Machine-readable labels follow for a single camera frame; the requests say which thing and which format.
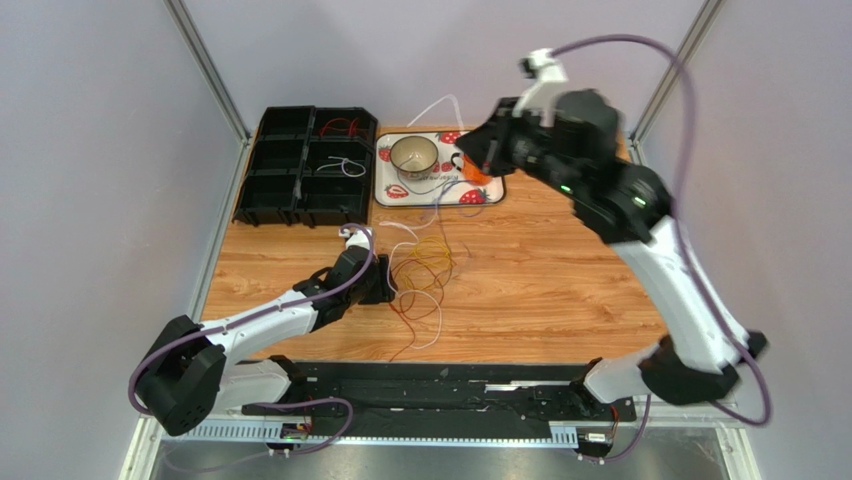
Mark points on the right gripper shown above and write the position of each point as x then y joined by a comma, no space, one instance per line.
501,138

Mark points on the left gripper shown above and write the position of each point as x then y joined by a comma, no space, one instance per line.
385,287

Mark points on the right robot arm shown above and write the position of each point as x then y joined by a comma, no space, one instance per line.
629,208

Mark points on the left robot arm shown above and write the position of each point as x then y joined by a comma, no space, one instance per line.
192,370

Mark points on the orange mug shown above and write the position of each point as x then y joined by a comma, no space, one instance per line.
469,171

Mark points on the strawberry pattern tray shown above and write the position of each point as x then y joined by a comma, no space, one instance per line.
445,185

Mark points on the beige ceramic bowl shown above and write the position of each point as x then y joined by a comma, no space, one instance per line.
414,157

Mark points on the black compartment bin organizer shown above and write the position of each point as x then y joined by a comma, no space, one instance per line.
310,165

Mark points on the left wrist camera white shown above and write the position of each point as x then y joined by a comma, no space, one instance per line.
358,236

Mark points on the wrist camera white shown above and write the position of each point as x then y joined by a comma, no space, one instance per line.
549,82
358,236

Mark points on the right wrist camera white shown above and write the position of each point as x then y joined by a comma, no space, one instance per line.
549,82

